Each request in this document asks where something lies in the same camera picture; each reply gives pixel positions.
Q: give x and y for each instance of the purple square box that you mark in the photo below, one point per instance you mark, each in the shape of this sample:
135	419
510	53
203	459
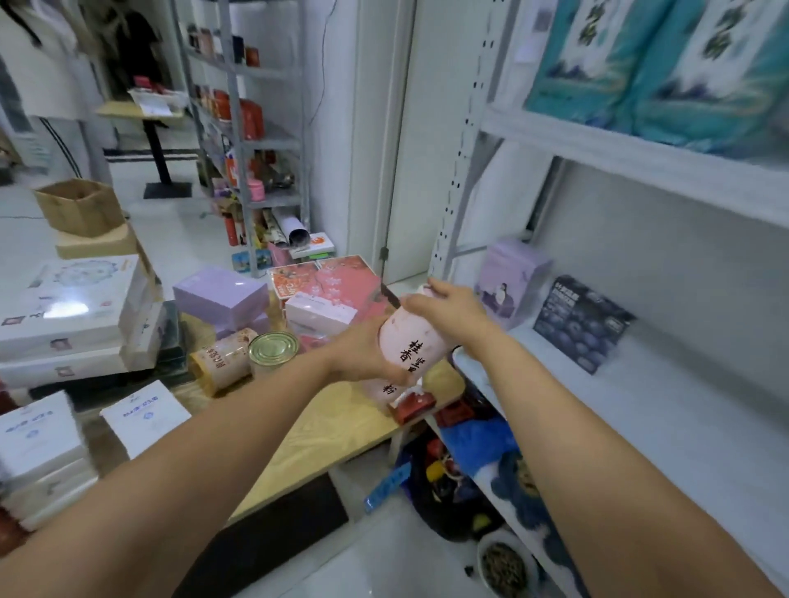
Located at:
219	297

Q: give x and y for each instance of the blue printed box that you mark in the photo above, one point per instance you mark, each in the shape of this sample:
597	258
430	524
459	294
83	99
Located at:
249	262

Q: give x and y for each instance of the flat brown cardboard box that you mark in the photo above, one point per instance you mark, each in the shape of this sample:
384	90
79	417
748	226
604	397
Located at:
95	243

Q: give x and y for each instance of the teal tissue pack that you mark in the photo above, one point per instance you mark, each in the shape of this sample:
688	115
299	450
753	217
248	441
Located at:
585	55
709	74

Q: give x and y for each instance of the round yellow pedestal table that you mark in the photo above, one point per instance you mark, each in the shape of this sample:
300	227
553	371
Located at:
160	148

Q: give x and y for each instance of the person's left forearm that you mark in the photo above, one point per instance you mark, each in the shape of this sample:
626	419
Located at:
185	474

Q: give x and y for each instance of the black bag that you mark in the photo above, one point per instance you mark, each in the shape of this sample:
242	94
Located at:
453	511

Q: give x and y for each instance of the bowl of pet food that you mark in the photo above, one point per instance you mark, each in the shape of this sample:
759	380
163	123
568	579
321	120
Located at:
506	567

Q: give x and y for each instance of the red boxes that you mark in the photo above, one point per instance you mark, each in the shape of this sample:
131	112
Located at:
243	116

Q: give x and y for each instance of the small red box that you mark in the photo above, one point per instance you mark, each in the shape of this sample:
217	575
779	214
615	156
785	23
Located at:
412	406

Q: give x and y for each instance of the grey metal shelf rack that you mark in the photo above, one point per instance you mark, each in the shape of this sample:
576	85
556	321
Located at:
237	141

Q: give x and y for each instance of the pink flat gift box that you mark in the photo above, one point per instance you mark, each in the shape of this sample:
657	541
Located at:
351	280

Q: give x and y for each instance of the blue plastic bag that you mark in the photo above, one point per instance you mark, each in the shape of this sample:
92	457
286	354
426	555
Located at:
478	445

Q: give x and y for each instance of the white tray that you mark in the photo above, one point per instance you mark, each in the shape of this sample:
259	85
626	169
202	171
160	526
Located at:
157	100

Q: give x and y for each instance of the person's left thumb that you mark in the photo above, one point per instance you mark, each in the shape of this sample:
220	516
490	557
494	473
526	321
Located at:
375	328

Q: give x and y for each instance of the person's left hand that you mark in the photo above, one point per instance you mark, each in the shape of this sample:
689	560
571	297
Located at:
356	357

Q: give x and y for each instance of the blue packet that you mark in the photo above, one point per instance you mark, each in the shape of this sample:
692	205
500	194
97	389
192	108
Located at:
387	486

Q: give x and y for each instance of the purple box with figure print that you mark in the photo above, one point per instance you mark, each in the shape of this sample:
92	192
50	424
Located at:
511	283

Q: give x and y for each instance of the pink jar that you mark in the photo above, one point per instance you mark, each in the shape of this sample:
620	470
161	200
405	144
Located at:
255	188

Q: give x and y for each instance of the person's right forearm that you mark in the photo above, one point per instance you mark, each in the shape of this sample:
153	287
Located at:
592	468

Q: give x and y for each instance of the small white box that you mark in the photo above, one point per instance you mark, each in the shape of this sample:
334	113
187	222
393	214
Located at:
37	434
49	493
145	417

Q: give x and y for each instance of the large white flat gift box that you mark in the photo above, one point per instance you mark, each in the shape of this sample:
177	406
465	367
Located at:
68	302
142	348

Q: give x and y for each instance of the person's right hand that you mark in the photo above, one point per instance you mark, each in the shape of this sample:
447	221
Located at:
459	314

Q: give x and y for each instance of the red bottle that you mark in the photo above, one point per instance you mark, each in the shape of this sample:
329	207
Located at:
230	229

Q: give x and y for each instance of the person's right thumb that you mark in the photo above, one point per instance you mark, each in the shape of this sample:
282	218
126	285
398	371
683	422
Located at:
422	304

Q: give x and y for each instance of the orange flat box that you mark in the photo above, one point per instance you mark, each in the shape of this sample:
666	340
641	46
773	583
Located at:
293	280

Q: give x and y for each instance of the white metal shelf rack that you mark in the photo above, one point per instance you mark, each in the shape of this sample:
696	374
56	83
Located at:
641	160

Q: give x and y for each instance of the tin can with gold lid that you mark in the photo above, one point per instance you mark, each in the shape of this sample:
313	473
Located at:
273	350

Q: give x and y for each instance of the blue patterned cloth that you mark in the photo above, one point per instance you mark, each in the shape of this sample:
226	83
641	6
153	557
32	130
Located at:
536	511

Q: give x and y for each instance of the beige round canister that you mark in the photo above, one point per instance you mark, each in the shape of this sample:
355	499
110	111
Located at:
220	362

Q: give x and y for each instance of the white and orange box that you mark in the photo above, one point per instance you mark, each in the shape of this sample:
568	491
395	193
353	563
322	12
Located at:
313	245

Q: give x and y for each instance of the hanging dark clothes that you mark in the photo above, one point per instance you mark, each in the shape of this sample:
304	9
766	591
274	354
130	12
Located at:
126	43

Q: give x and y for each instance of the white box with pink print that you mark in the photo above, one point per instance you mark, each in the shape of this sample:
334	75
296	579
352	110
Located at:
317	313

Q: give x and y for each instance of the rolled paper tube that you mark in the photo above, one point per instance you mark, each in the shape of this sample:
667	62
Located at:
291	225

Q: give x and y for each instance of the dark blue blueberry box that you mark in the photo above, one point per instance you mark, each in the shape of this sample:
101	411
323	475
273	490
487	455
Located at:
582	323

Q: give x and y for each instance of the open brown cardboard box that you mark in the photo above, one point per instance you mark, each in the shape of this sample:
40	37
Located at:
80	206

